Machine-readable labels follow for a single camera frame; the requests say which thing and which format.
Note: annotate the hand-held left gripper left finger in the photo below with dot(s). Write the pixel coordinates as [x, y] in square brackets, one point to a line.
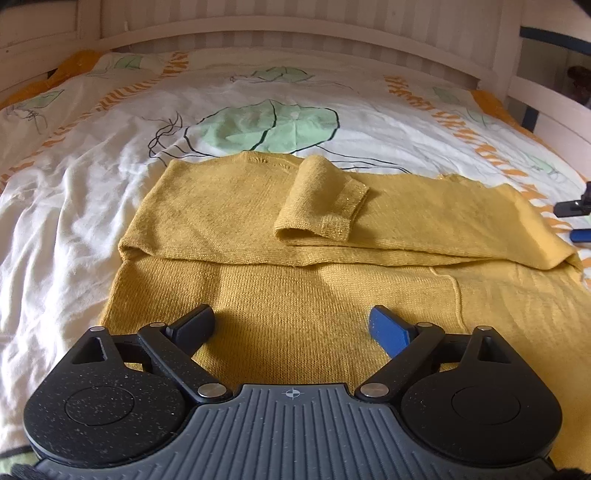
[194, 325]

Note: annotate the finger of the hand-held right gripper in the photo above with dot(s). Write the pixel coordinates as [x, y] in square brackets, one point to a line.
[578, 205]
[581, 236]

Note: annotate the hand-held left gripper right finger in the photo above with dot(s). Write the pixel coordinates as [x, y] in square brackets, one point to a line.
[387, 330]

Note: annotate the yellow knit sweater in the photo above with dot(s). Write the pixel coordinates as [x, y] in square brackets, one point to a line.
[286, 295]

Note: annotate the dark patterned cloth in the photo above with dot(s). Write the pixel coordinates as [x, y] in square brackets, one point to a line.
[579, 81]

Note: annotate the white leaf-print duvet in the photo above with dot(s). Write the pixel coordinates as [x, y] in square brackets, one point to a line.
[78, 194]

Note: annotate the white wooden bed frame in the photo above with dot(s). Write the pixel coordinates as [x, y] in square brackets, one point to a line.
[295, 32]

